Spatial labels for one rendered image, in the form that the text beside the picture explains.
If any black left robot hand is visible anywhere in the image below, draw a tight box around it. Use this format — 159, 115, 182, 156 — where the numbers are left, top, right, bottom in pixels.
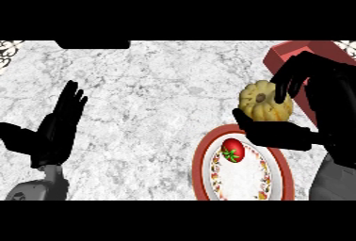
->
0, 79, 89, 169

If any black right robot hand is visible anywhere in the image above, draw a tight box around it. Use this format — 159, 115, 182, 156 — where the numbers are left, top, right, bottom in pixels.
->
231, 51, 356, 169

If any yellow squash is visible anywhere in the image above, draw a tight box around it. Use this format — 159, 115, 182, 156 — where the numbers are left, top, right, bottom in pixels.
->
238, 79, 296, 122

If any red-brown cardboard box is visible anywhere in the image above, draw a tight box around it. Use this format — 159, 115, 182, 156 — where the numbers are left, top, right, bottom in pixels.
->
262, 40, 356, 127

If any red-rimmed white patterned plate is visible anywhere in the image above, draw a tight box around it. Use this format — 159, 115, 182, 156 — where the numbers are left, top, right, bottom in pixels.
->
191, 123, 298, 201

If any red tomato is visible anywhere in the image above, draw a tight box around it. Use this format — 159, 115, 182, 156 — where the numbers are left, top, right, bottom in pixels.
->
221, 137, 247, 164

